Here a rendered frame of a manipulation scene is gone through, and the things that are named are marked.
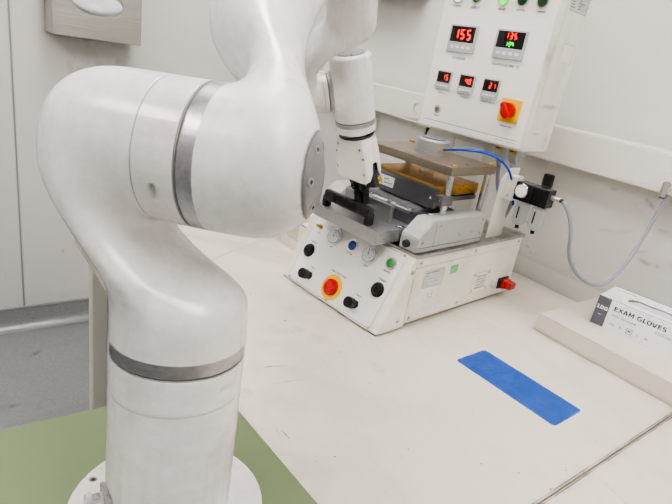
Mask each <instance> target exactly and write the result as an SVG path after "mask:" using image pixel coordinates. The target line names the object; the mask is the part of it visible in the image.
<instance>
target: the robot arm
mask: <svg viewBox="0 0 672 504"><path fill-rule="evenodd" d="M323 1H324V0H211V4H210V8H209V28H210V32H211V36H212V40H213V43H214V45H215V48H216V50H217V52H218V55H219V56H220V58H221V60H222V62H223V63H224V65H225V66H226V68H227V69H228V70H229V72H230V73H231V74H232V75H233V76H234V77H235V79H236V80H237V82H232V83H230V82H222V81H215V80H209V79H202V78H196V77H190V76H183V75H177V74H172V73H165V72H159V71H153V70H146V69H139V68H132V67H122V66H95V67H90V68H85V69H82V70H79V71H76V72H74V73H72V74H70V75H68V76H66V77H65V78H64V79H62V80H61V81H60V82H59V83H58V84H56V85H55V86H54V88H53V89H52V90H51V92H50V93H49V95H48V96H47V98H46V100H45V102H44V104H43V107H42V109H41V112H40V116H39V120H38V124H37V132H36V156H37V162H38V167H39V171H40V174H41V177H42V180H43V183H44V185H45V188H46V190H47V192H48V194H49V196H50V198H51V200H52V202H53V204H54V206H55V207H56V209H57V211H58V213H59V214H60V216H61V217H62V219H63V221H64V222H65V224H66V225H67V227H68V229H69V230H70V232H71V233H72V235H73V236H74V238H75V239H76V240H77V242H78V243H79V245H80V246H81V248H82V249H83V251H84V252H85V254H86V255H87V257H88V258H89V260H90V261H91V263H92V264H93V266H94V267H95V269H96V271H97V272H98V274H99V276H100V278H101V279H102V281H103V284H104V286H105V289H106V292H107V296H108V302H109V353H108V388H107V426H106V461H104V462H103V463H101V464H100V465H98V466H97V467H96V468H95V469H93V470H92V471H91V472H89V473H88V475H87V476H86V477H85V478H84V479H83V480H82V481H81V482H80V483H79V484H78V486H77V487H76V489H75V490H74V491H73V493H72V495H71V497H70V499H69V501H68V504H262V496H261V492H260V488H259V485H258V483H257V481H256V479H255V477H254V475H253V474H252V472H251V471H250V470H249V469H248V467H247V466H246V465H245V464H243V463H242V462H241V461H240V460H239V459H237V458H236V457H234V456H233V454H234V445H235V435H236V426H237V417H238V408H239V399H240V390H241V380H242V371H243V362H244V353H245V344H246V335H247V323H248V303H247V298H246V295H245V292H244V291H243V289H242V288H241V286H240V285H239V284H238V283H237V282H236V281H235V280H234V279H233V278H232V277H231V276H230V275H229V274H228V273H226V272H225V271H224V270H223V269H222V268H220V267H219V266H218V265H217V264H215V263H214V262H213V261H212V260H211V259H209V258H208V257H207V256H206V255H205V254H204V253H202V252H201V251H200V250H199V249H198V248H197V247H196V246H195V245H194V244H193V243H192V242H191V241H190V240H189V239H188V237H187V236H186V235H185V234H184V233H183V232H182V230H181V229H180V228H179V226H178V225H177V224H180V225H184V226H189V227H194V228H199V229H204V230H209V231H214V232H219V233H224V234H229V235H234V236H240V237H246V238H272V237H277V236H282V235H285V234H288V233H290V232H292V231H294V230H295V229H297V228H299V227H300V226H301V225H302V224H303V223H304V222H305V221H306V220H307V219H308V218H309V217H310V216H311V214H312V213H313V211H314V210H315V208H316V206H317V204H319V202H320V200H321V194H322V190H323V184H324V177H325V174H326V167H325V161H324V150H325V148H324V141H323V140H322V134H321V129H320V124H319V120H318V117H317V114H318V113H326V112H334V115H335V124H336V132H337V135H336V167H337V172H338V173H339V174H340V175H341V176H343V177H346V178H348V179H349V181H350V183H351V187H352V189H354V199H355V200H357V201H360V202H362V203H364V204H368V203H369V202H370V199H369V188H375V187H377V186H379V181H378V178H379V177H380V176H381V162H380V154H379V148H378V143H377V138H376V135H375V134H374V130H375V129H376V116H375V99H374V83H373V66H372V53H371V52H370V51H369V50H367V49H362V48H354V47H356V46H358V45H360V44H362V43H364V42H366V41H367V40H369V39H370V38H371V37H372V35H373V34H374V32H375V29H376V23H377V6H378V0H325V6H326V17H325V18H324V19H323V20H322V21H321V22H320V23H319V24H317V25H316V26H315V27H314V28H313V29H312V27H313V25H314V22H315V20H316V17H317V15H318V13H319V10H320V8H321V6H322V3H323ZM328 61H329V68H330V69H329V71H328V72H325V73H318V72H319V70H320V69H321V68H322V66H323V65H324V64H325V63H327V62H328Z"/></svg>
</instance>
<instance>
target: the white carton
mask: <svg viewBox="0 0 672 504"><path fill-rule="evenodd" d="M590 322H592V323H594V324H597V325H599V326H601V327H603V328H606V329H608V330H610V331H612V332H615V333H617V334H619V335H621V336H624V337H626V338H628V339H630V340H632V341H635V342H637V343H639V344H641V345H644V346H646V347H648V348H650V349H653V350H655V351H657V352H659V353H662V354H664V355H666V356H668V357H670V358H672V307H669V306H667V305H664V304H662V303H659V302H657V301H654V300H652V299H649V298H647V297H644V296H641V295H639V294H636V293H634V292H631V291H629V290H626V289H623V288H621V287H618V286H615V287H613V288H611V289H610V290H608V291H606V292H604V293H602V294H600V295H599V298H598V301H597V303H596V306H595V309H594V311H593V314H592V317H591V319H590Z"/></svg>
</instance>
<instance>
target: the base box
mask: <svg viewBox="0 0 672 504"><path fill-rule="evenodd" d="M316 218H317V215H315V214H313V216H312V218H311V220H310V222H309V224H308V226H307V228H306V230H305V232H304V234H303V236H302V238H301V239H300V241H299V243H298V245H297V247H296V249H295V251H294V253H293V255H292V257H291V259H290V261H289V263H288V265H287V267H286V269H285V271H284V273H283V274H284V275H285V276H287V275H288V273H289V271H290V269H291V267H292V265H293V263H294V261H295V259H296V257H297V255H298V253H299V251H300V249H301V247H302V246H303V244H304V242H305V240H306V238H307V236H308V234H309V232H310V230H311V228H312V226H313V224H314V222H315V220H316ZM521 241H522V238H517V239H513V240H508V241H503V242H499V243H494V244H489V245H485V246H480V247H475V248H471V249H466V250H461V251H457V252H452V253H447V254H443V255H438V256H433V257H429V258H424V259H419V260H417V259H415V258H413V257H411V256H408V258H407V260H406V262H405V264H404V266H403V268H402V270H401V272H400V274H399V276H398V278H397V279H396V281H395V283H394V285H393V287H392V289H391V291H390V293H389V295H388V297H387V299H386V301H385V303H384V305H383V306H382V308H381V310H380V312H379V314H378V316H377V318H376V320H375V322H374V324H373V326H372V328H371V330H370V332H371V333H373V334H374V335H379V334H382V333H385V332H388V331H391V330H394V329H397V328H400V327H403V324H404V323H407V322H410V321H413V320H416V319H419V318H422V317H425V316H428V315H432V314H435V313H438V312H441V311H444V310H447V309H450V308H453V307H456V306H459V305H462V304H465V303H468V302H471V301H474V300H477V299H480V298H483V297H486V296H489V295H492V294H495V293H498V292H501V291H504V290H506V289H507V290H512V289H514V288H515V286H516V283H515V282H513V281H511V279H510V277H511V273H512V270H513V267H514V264H515V260H516V257H517V254H518V251H519V247H520V244H521Z"/></svg>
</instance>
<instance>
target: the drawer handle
mask: <svg viewBox="0 0 672 504"><path fill-rule="evenodd" d="M331 202H333V203H335V204H337V205H339V206H341V207H343V208H345V209H348V210H350V211H352V212H354V213H356V214H358V215H360V216H363V217H364V222H363V225H365V226H371V225H373V221H374V216H375V214H374V212H375V209H374V208H373V207H371V206H369V205H366V204H364V203H362V202H360V201H357V200H355V199H353V198H351V197H348V196H346V195H344V194H341V193H339V192H337V191H335V190H332V189H326V190H325V193H324V195H323V201H322V205H323V206H331Z"/></svg>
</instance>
